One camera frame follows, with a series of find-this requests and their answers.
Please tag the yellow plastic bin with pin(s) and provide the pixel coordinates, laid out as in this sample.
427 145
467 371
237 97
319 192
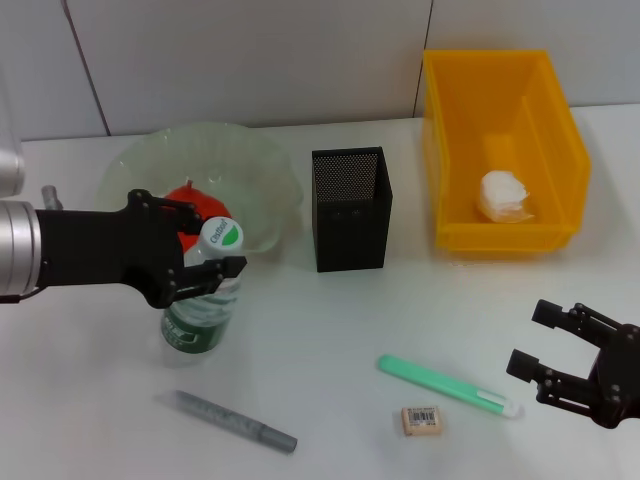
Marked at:
465 125

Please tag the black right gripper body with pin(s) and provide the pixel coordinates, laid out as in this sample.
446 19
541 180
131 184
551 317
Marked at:
620 380

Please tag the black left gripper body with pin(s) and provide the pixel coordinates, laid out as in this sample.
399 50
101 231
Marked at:
110 250

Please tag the white paper ball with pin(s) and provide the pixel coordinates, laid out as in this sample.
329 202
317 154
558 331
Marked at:
502 197

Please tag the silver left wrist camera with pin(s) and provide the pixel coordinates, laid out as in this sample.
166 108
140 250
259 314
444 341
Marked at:
9 172

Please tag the beige eraser with barcode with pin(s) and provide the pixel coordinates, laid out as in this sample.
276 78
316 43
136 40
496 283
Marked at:
422 425

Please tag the translucent wavy glass fruit plate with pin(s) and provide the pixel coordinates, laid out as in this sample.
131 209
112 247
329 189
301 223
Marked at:
250 165

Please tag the clear green-label water bottle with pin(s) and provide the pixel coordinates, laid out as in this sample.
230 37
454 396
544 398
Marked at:
195 330

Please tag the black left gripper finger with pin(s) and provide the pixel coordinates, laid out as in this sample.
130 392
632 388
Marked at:
205 277
187 215

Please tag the black mesh pen holder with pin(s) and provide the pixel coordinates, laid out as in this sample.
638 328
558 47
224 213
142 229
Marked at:
350 240

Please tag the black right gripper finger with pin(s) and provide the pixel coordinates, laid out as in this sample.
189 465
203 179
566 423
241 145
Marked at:
560 385
580 320

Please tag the grey marker pen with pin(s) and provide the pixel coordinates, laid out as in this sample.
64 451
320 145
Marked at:
225 417

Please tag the red-orange orange fruit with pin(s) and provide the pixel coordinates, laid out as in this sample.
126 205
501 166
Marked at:
216 204

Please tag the green pen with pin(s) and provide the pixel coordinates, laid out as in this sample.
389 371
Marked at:
435 382

